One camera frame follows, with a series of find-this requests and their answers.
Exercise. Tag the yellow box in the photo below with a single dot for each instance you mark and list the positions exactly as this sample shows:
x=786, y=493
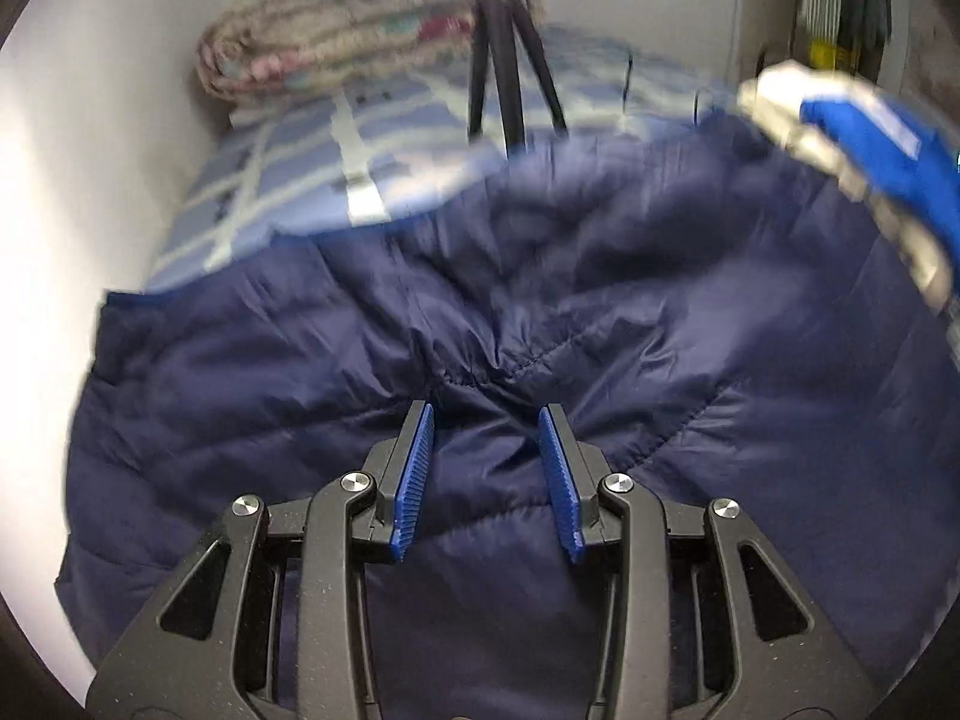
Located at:
x=826, y=56

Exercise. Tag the floral rolled quilt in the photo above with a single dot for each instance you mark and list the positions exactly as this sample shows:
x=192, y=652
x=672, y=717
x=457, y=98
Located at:
x=285, y=49

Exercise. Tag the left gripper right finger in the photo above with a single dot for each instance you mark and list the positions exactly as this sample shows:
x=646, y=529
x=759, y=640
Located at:
x=572, y=489

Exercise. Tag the navy blue puffer jacket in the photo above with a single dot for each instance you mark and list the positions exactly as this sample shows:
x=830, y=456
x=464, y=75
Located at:
x=718, y=318

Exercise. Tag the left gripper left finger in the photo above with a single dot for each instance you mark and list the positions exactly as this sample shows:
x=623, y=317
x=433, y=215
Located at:
x=401, y=485

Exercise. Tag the clothes drying rack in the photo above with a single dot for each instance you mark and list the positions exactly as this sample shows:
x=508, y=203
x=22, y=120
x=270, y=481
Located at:
x=863, y=26

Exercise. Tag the black tripod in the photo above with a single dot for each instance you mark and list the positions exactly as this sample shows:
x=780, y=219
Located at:
x=499, y=28

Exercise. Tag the blue checkered blanket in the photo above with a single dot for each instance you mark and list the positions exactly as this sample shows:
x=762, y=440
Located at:
x=383, y=151

